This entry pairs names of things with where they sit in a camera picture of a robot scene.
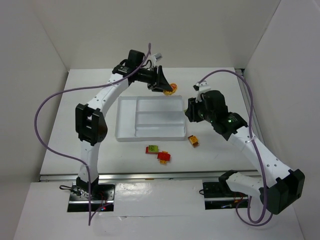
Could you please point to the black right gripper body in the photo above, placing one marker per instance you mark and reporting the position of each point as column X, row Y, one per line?
column 190, row 110

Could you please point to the aluminium side rail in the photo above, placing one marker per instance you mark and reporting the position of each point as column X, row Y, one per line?
column 246, row 97

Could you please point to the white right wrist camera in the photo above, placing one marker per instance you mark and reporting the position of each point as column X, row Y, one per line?
column 201, row 88

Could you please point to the brown lego plate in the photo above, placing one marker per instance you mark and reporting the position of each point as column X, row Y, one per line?
column 194, row 145

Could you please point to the aluminium table edge rail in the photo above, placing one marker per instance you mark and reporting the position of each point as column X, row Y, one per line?
column 136, row 176

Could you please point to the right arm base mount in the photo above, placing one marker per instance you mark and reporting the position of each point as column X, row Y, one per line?
column 217, row 195

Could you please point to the white divided sorting tray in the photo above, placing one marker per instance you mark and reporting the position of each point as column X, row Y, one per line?
column 150, row 118

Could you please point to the yellow printed lego brick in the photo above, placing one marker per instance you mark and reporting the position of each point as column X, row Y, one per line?
column 174, row 88

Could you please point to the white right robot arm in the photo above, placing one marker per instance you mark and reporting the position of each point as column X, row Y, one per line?
column 279, row 187

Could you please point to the small yellow lego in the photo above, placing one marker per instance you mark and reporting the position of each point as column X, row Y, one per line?
column 193, row 139

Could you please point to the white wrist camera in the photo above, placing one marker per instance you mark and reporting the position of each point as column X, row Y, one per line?
column 201, row 88
column 157, row 57

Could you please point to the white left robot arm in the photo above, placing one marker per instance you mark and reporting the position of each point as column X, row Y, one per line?
column 90, row 123

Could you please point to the red rounded lego brick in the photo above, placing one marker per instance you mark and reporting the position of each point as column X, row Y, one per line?
column 164, row 156

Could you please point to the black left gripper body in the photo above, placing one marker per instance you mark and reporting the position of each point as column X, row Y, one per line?
column 157, row 78

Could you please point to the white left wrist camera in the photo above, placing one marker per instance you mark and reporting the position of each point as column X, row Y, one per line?
column 157, row 57

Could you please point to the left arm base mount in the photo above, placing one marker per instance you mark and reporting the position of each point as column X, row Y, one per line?
column 102, row 200

